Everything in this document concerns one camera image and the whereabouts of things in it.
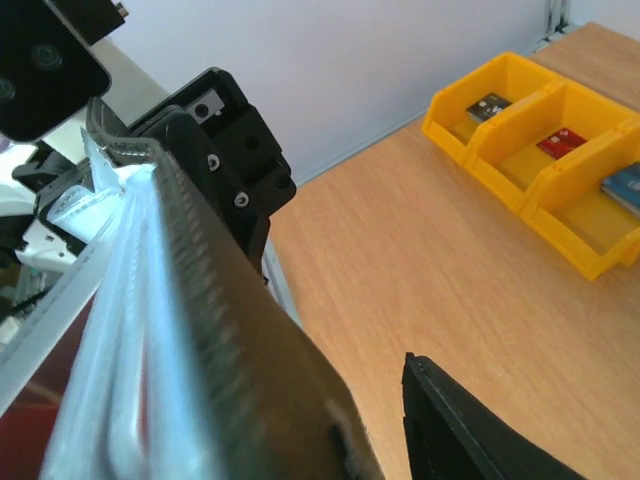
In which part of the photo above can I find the black credit card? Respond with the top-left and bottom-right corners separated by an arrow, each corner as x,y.
466,93 -> 511,123

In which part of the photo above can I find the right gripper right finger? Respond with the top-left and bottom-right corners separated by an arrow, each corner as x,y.
402,353 -> 582,479

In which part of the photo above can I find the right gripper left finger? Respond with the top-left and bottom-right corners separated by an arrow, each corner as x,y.
154,149 -> 386,480

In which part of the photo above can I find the blue credit card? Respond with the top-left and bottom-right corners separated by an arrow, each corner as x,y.
600,162 -> 640,217

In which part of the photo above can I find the left aluminium frame post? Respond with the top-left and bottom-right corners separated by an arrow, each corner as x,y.
523,0 -> 576,56

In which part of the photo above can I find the yellow bin middle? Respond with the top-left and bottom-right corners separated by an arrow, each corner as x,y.
465,80 -> 639,214

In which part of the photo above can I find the card holder with clear sleeves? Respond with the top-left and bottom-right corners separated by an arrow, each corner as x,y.
41,100 -> 228,479

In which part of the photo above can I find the yellow bin right of trio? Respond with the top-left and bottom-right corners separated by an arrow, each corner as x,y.
520,119 -> 639,280

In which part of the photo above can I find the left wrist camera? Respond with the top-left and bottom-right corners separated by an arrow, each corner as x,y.
1,0 -> 124,143

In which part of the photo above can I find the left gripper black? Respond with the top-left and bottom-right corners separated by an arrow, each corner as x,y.
128,68 -> 296,292

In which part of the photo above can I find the yellow bin left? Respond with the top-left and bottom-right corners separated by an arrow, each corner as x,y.
422,52 -> 561,165

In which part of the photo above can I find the red credit card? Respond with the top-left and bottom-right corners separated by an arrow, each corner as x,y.
536,127 -> 587,160

